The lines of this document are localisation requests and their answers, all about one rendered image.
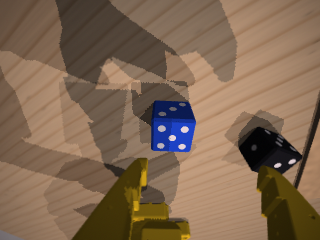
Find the black die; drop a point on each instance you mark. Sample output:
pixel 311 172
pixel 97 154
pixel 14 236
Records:
pixel 264 147

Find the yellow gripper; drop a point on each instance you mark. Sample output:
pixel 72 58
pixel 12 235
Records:
pixel 289 215

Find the blue die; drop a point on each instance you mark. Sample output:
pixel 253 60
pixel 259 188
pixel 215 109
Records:
pixel 172 126

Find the tan mat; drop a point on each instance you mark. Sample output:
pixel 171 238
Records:
pixel 308 179

